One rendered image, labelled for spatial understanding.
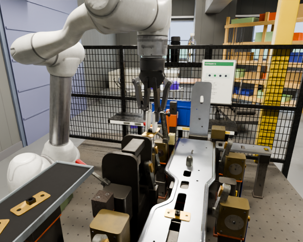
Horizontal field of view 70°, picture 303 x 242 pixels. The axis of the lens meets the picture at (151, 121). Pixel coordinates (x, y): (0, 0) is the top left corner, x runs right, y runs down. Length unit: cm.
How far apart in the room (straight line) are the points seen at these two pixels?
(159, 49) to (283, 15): 115
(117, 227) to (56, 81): 74
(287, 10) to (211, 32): 602
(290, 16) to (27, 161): 168
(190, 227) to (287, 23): 135
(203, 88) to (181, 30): 748
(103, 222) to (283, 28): 148
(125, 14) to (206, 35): 716
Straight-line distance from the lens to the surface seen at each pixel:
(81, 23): 60
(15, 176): 119
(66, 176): 71
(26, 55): 98
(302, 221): 141
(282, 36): 168
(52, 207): 60
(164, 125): 112
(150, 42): 63
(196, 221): 77
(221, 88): 161
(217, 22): 768
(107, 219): 66
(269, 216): 136
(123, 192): 74
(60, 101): 115
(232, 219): 81
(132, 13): 50
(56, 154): 125
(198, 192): 89
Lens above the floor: 152
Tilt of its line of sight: 18 degrees down
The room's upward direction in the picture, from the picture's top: straight up
